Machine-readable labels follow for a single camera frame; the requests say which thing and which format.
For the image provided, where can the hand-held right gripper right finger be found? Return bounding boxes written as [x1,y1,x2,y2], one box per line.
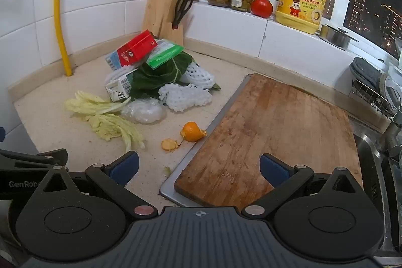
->
[241,153,365,219]

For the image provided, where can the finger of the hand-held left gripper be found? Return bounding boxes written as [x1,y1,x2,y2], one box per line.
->
[0,149,68,170]

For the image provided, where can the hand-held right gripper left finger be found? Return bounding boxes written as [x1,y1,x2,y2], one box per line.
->
[34,151,158,220]

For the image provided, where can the orange peel piece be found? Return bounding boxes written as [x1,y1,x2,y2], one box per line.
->
[161,139,180,152]
[180,121,207,143]

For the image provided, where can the green milk carton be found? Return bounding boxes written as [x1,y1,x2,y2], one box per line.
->
[105,70,132,103]

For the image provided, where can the large dark green leaf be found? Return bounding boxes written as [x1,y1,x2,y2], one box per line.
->
[129,51,193,99]

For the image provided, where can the wooden cutting board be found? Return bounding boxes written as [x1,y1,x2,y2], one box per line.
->
[174,73,363,210]

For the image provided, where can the metal tray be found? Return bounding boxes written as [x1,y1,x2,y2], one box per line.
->
[160,74,252,207]

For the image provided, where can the clear plastic bag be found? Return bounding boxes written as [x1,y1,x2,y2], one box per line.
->
[121,97,167,124]

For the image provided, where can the steel sink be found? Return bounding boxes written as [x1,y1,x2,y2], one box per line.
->
[353,127,402,257]

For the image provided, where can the green white plastic packet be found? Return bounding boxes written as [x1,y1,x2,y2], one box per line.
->
[146,39,184,70]

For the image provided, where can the red white paper box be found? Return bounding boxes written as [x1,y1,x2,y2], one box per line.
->
[105,30,158,71]

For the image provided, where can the steel faucet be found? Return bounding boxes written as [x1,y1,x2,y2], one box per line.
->
[380,117,402,158]

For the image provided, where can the grey dish cloth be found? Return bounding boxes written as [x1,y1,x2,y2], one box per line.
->
[349,57,382,93]

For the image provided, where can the white round lid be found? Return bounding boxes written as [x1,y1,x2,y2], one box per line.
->
[378,72,402,113]

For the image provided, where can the steel pot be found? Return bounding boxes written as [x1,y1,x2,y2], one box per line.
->
[320,24,359,50]

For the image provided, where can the wooden knife block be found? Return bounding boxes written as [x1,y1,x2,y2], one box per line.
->
[142,0,193,47]

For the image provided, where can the yellow pipe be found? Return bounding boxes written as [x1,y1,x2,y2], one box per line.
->
[54,0,73,78]

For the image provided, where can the black kitchen scissors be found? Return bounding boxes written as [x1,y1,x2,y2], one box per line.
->
[172,0,193,30]

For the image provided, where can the red tomato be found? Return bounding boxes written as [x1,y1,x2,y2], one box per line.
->
[250,0,273,18]

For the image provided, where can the wire dish rack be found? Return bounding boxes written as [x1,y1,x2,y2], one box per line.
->
[351,80,398,118]

